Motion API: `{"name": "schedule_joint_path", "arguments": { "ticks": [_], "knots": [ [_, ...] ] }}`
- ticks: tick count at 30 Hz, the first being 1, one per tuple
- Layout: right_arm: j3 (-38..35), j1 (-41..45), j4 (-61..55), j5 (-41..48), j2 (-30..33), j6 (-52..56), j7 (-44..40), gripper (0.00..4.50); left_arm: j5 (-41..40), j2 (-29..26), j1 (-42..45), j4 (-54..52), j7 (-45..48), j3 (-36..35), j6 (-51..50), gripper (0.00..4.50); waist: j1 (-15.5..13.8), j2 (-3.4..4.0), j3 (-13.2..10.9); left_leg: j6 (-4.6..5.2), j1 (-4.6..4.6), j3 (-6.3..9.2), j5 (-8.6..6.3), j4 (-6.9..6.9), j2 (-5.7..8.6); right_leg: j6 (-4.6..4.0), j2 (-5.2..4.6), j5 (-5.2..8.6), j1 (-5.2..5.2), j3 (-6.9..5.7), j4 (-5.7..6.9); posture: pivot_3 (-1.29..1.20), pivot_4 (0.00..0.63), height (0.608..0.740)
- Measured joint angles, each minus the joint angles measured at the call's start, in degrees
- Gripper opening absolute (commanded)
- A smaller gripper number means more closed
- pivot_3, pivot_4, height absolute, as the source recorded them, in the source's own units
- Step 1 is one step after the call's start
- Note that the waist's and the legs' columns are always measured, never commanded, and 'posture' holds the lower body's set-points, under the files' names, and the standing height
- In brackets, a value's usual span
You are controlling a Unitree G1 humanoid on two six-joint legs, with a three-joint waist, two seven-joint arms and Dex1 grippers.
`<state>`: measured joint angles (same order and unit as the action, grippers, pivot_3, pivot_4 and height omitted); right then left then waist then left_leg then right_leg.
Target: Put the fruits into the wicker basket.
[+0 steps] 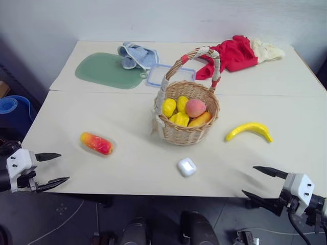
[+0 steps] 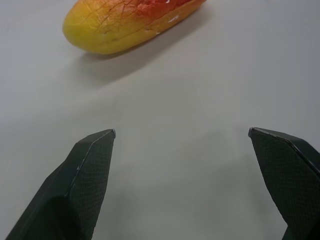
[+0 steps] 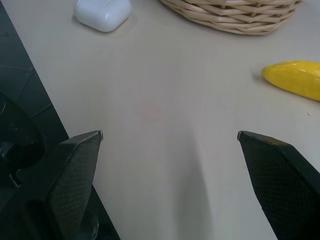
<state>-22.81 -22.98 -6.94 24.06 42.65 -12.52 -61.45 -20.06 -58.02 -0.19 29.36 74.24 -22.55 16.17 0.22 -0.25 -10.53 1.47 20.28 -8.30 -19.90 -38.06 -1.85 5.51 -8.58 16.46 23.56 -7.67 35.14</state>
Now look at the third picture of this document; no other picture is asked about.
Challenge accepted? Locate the dark round base under table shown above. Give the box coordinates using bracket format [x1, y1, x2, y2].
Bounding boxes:
[0, 92, 48, 188]

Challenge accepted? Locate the white earbuds case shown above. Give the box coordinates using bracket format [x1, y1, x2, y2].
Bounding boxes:
[73, 0, 131, 33]

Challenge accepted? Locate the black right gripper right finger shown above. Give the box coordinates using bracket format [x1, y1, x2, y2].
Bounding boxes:
[236, 130, 320, 240]

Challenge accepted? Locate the yellow toy banana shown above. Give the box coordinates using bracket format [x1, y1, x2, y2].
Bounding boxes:
[261, 59, 320, 102]

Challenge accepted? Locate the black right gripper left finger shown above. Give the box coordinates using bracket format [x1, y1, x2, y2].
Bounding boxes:
[29, 130, 105, 240]

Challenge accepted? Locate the woven wicker basket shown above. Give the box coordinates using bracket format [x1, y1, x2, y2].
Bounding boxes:
[158, 0, 304, 36]

